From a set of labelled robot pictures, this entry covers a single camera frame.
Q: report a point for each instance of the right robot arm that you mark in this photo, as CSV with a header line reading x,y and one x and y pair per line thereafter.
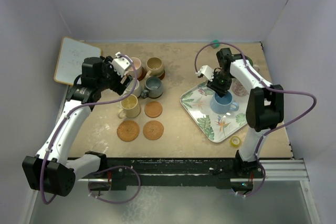
x,y
265,107

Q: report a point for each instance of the cream mug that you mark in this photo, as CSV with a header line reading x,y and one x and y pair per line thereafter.
x,y
130,107

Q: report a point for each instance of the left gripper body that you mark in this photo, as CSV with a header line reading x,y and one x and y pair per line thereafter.
x,y
111,79

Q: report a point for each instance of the white mug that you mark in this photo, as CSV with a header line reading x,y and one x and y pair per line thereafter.
x,y
137,90

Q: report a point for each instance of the tan ceramic mug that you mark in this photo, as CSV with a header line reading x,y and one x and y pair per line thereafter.
x,y
154,67

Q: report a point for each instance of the small whiteboard wooden frame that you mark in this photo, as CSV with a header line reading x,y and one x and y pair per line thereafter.
x,y
71,56

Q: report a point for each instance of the pink mug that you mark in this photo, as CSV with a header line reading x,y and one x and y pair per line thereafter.
x,y
138,67

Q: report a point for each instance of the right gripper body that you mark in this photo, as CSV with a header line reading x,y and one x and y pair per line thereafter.
x,y
221,82

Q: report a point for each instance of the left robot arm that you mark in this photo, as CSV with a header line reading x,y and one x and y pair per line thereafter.
x,y
50,170

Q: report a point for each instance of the grey blue mug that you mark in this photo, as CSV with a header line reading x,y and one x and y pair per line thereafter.
x,y
153,88

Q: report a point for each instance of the light wood coaster smooth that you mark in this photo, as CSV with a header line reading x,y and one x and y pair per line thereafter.
x,y
153,109

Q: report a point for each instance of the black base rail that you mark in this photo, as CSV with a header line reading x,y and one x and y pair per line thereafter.
x,y
221,173

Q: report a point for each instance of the red patterned mug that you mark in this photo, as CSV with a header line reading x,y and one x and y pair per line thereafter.
x,y
238,89

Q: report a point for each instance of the light blue mug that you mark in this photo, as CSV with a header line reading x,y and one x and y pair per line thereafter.
x,y
224,104

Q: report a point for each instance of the leaf pattern tray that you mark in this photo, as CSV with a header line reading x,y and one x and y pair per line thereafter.
x,y
216,127

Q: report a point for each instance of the aluminium frame rail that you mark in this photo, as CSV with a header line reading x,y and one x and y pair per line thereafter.
x,y
285,170

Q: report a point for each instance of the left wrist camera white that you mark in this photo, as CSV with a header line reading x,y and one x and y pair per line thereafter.
x,y
120,64

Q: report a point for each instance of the yellow tape roll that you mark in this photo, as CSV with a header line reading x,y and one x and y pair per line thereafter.
x,y
235,141

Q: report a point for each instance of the woven rattan coaster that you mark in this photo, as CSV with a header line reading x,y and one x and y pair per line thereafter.
x,y
153,130
128,131

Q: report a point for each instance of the green eraser block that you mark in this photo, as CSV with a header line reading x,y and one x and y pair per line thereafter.
x,y
215,44

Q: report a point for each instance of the brown ringed wood coaster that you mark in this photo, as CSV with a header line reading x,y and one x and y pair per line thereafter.
x,y
161,77

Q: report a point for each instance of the green cup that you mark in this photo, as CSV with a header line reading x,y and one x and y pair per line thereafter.
x,y
255,66

